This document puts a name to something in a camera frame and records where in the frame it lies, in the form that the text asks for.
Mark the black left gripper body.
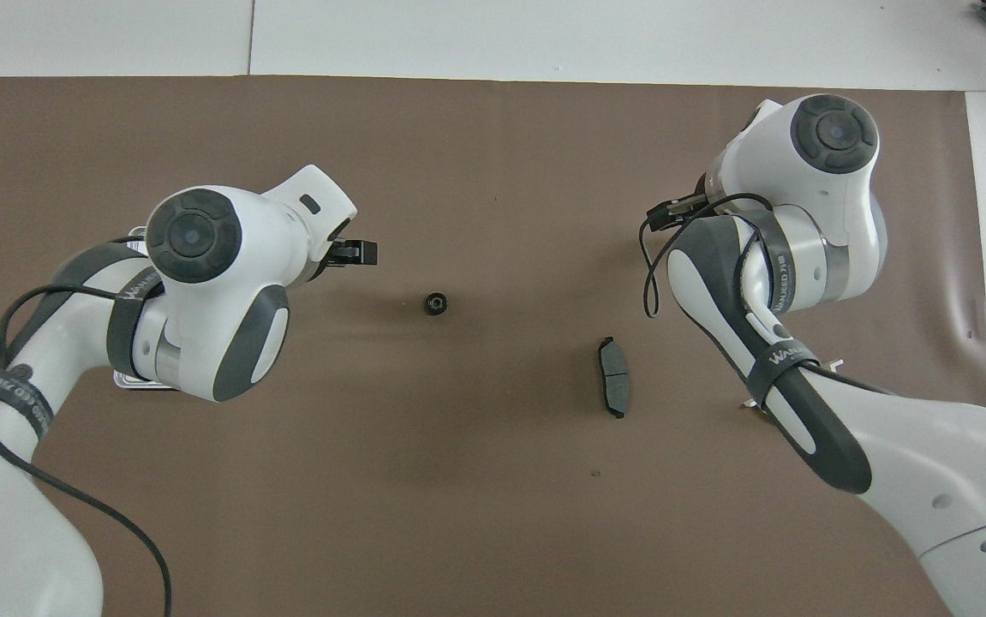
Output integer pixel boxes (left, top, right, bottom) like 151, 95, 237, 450
321, 225, 355, 277

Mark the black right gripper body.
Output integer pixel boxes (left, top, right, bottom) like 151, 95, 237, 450
695, 171, 720, 222

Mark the silver metal tray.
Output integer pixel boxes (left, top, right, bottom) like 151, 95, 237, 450
111, 225, 181, 392

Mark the brown table mat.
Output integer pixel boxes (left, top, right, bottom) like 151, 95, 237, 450
0, 75, 986, 617

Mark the dark grey brake pad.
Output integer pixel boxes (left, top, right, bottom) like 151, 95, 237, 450
597, 336, 632, 420

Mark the white curved plastic clamp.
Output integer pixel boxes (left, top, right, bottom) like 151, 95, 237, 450
744, 358, 845, 410

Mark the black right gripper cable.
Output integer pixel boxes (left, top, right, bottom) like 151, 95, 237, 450
640, 193, 892, 397

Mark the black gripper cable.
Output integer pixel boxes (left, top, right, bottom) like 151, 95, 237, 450
0, 283, 173, 617
640, 193, 892, 397

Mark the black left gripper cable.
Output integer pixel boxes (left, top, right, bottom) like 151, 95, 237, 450
0, 283, 173, 617

